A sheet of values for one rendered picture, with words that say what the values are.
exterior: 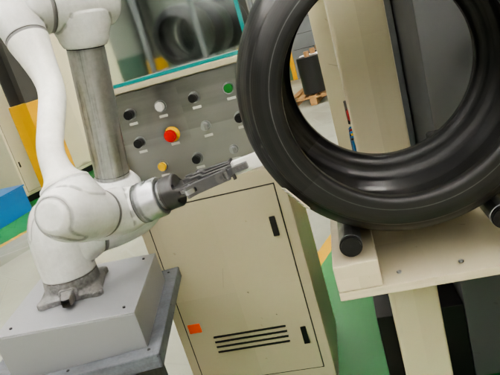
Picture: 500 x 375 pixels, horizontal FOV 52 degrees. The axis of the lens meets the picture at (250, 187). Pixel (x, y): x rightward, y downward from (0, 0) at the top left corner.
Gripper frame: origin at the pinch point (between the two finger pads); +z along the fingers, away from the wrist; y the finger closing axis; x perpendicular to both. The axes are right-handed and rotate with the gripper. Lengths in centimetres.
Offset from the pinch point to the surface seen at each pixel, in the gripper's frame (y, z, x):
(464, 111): 15.6, 45.8, 10.4
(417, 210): -12.1, 28.3, 16.9
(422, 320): 26, 21, 66
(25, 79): 469, -317, -79
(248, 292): 58, -33, 59
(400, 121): 25.8, 33.1, 10.0
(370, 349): 77, -3, 109
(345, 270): -11.2, 11.8, 24.6
